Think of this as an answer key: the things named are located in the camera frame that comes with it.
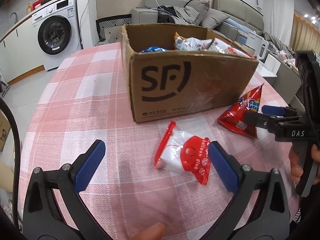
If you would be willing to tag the black bag on sofa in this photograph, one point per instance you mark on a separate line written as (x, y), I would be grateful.
(164, 16)

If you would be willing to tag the yellow bottle on counter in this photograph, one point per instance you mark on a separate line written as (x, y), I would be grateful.
(29, 8)

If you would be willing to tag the blue Oreo cookie pack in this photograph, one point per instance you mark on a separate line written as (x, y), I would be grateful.
(153, 49)

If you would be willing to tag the white electric kettle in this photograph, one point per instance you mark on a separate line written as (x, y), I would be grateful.
(258, 44)

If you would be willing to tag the grey pillow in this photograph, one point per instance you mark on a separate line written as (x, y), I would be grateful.
(214, 18)
(202, 7)

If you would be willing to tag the person's left hand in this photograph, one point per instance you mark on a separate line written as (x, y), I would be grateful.
(154, 232)

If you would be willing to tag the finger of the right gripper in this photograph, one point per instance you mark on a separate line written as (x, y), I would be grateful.
(273, 110)
(264, 121)

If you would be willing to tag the small cardboard box on floor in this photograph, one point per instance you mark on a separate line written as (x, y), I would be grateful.
(4, 130)

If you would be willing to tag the yellow curtain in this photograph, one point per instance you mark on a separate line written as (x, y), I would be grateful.
(304, 36)

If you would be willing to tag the grey sofa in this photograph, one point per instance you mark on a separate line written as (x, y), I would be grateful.
(233, 19)

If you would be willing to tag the large white noodle snack bag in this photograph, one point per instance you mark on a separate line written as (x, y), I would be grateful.
(191, 44)

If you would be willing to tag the black patterned chair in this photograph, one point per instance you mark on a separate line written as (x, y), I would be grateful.
(108, 28)

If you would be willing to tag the grey jacket on sofa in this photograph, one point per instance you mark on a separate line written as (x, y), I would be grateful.
(184, 15)

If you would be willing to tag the red box on counter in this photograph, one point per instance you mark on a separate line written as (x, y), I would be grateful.
(38, 3)

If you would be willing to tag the white curtain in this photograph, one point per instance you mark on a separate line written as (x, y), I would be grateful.
(278, 17)

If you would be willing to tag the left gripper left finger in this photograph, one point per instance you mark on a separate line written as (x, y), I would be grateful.
(53, 208)

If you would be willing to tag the toilet paper roll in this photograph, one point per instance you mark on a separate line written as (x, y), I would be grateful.
(272, 64)

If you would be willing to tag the white washing machine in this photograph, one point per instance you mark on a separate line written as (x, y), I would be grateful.
(58, 32)

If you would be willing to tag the white lower kitchen cabinet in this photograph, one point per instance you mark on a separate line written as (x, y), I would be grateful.
(20, 51)

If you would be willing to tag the pink plaid tablecloth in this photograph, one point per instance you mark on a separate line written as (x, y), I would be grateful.
(87, 100)

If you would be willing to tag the person's right hand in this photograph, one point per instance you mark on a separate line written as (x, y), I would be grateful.
(296, 169)

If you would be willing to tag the red triangular chip bag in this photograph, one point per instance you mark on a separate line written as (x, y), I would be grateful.
(234, 117)

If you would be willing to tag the white red balloon glue pack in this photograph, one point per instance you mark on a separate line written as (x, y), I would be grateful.
(183, 153)

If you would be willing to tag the white red snack bag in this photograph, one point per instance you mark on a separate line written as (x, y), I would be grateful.
(222, 47)

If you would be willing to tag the SF cardboard box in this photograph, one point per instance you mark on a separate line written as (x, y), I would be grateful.
(168, 84)

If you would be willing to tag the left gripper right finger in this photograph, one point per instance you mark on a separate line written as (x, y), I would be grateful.
(270, 217)

